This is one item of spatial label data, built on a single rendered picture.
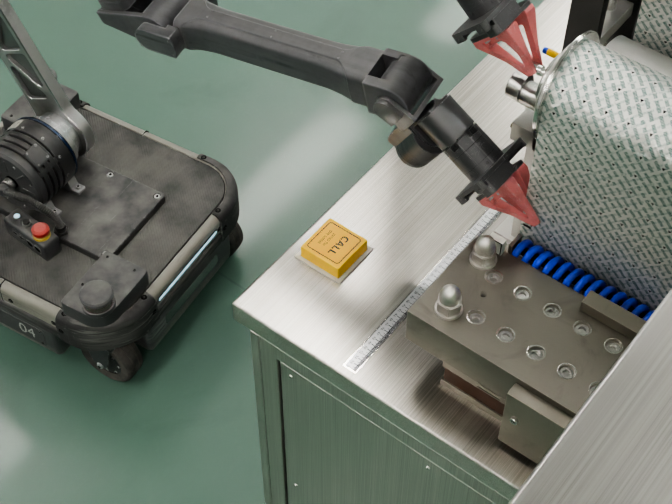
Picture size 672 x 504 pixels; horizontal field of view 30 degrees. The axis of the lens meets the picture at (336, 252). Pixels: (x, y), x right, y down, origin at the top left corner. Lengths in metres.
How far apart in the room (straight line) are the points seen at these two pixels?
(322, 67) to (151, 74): 1.81
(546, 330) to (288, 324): 0.37
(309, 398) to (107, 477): 0.94
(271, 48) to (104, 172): 1.20
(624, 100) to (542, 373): 0.35
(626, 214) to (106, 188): 1.51
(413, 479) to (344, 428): 0.12
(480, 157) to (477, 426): 0.35
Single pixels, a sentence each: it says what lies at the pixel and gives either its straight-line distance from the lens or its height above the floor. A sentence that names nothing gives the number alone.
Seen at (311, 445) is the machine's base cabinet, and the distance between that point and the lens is 1.92.
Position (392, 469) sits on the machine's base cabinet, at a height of 0.74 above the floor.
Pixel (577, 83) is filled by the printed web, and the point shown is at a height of 1.30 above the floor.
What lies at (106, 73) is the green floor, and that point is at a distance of 3.44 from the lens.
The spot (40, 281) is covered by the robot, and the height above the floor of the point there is 0.24.
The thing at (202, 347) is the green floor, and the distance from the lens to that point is 2.82.
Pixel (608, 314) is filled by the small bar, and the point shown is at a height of 1.05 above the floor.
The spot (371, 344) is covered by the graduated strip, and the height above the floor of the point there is 0.90.
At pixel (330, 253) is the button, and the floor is 0.92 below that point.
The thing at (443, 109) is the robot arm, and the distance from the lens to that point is 1.61.
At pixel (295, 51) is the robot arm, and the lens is 1.66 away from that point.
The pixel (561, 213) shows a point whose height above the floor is 1.11.
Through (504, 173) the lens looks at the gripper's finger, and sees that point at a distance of 1.60.
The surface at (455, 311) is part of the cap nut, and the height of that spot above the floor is 1.04.
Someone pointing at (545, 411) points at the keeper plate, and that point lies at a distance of 1.53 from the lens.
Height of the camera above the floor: 2.31
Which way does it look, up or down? 51 degrees down
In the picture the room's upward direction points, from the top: straight up
